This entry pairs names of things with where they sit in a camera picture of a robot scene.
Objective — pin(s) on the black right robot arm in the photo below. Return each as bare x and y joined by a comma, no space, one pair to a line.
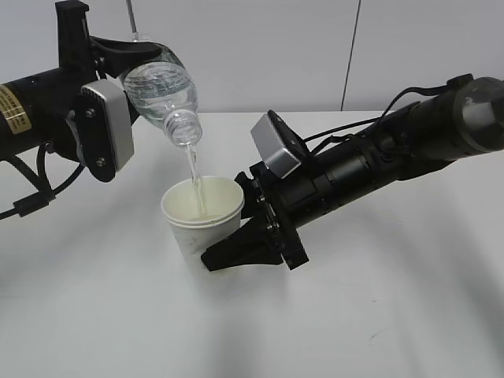
293,184

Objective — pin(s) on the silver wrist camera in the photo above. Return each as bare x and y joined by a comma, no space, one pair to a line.
279,147
103,128

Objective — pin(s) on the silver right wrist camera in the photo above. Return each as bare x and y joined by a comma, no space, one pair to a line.
279,147

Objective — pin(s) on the clear water bottle green label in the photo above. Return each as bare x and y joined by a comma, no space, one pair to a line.
163,92

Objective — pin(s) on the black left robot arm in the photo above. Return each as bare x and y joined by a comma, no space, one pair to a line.
34,108

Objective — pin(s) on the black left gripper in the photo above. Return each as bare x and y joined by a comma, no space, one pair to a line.
85,58

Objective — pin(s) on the white paper cup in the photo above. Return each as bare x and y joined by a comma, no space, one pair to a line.
193,231

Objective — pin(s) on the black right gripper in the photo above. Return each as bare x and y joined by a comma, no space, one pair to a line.
259,242

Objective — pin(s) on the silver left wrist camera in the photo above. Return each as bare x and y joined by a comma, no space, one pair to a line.
103,128

